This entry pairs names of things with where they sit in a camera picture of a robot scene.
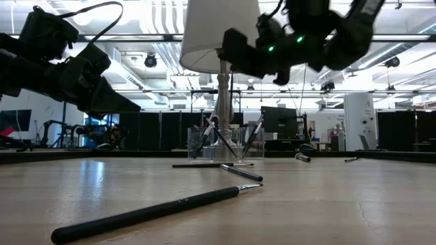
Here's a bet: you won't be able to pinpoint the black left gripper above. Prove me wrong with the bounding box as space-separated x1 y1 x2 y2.
40 44 142 120

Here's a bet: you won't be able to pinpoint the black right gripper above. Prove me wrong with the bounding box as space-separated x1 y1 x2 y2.
217 15 337 86

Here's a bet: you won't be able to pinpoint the black thin makeup brush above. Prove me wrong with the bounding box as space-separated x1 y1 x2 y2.
220 163 264 182
191 115 219 159
50 182 264 245
242 120 263 159
172 163 255 169
245 111 266 157
206 117 238 159

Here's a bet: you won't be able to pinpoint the person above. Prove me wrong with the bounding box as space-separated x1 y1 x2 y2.
105 124 129 147

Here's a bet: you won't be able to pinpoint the black partition panels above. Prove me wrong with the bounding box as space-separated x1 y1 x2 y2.
118 112 245 151
377 110 436 152

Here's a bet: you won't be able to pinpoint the white lamp shade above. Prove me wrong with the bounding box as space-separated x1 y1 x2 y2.
179 0 270 161

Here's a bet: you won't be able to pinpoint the black desk monitor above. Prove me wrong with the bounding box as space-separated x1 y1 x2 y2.
260 105 298 140

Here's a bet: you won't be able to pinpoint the clear glass lamp base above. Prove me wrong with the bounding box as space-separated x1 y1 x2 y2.
187 126 265 161

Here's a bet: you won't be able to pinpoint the white tall cabinet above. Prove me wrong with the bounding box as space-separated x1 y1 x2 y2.
343 93 378 152

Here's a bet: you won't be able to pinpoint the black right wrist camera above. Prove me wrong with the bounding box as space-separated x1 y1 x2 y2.
285 0 332 33

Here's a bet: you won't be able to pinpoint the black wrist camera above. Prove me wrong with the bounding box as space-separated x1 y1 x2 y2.
285 0 332 33
18 5 80 63

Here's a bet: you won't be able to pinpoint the black wall screen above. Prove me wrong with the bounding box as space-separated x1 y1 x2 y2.
0 109 32 132

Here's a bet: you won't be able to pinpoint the black left wrist camera cable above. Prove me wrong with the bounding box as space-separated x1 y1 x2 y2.
56 1 124 47

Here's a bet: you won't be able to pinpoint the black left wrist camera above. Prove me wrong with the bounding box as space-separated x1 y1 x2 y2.
18 5 80 63

